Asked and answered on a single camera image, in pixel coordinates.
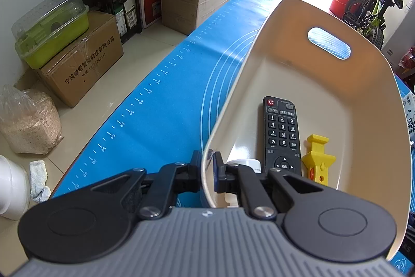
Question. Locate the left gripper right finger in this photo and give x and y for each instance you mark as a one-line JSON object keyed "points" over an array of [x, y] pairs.
{"points": [[243, 182]]}

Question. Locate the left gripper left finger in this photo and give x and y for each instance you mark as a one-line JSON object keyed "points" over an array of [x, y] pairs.
{"points": [[160, 190]]}

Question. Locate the black tv remote control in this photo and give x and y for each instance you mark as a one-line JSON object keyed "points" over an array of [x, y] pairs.
{"points": [[281, 136]]}

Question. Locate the yellow plastic toy tool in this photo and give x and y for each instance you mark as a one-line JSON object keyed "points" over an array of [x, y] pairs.
{"points": [[316, 161]]}

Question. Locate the beige plastic storage bin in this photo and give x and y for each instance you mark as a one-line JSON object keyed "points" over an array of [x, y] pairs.
{"points": [[342, 88]]}

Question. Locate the blue silicone baking mat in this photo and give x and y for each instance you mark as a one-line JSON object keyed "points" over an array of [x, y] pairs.
{"points": [[170, 114]]}

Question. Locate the white crumpled cloth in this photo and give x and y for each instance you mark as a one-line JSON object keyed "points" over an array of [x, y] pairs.
{"points": [[39, 191]]}

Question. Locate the cardboard box under green container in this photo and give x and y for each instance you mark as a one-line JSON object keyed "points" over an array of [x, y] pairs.
{"points": [[72, 72]]}

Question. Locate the bag of wood pellets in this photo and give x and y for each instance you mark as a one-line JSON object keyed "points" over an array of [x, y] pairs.
{"points": [[30, 122]]}

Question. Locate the white plastic jug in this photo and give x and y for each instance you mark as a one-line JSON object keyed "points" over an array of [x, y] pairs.
{"points": [[14, 189]]}

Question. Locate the tissue box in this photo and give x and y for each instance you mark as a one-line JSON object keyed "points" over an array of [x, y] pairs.
{"points": [[409, 109]]}

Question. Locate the green lidded plastic container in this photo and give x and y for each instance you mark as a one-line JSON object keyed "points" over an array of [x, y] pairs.
{"points": [[49, 27]]}

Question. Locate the red plastic bucket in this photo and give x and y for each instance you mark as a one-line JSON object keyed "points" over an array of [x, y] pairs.
{"points": [[340, 1]]}

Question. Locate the white freezer cabinet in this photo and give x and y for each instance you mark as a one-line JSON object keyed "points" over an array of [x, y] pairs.
{"points": [[398, 34]]}

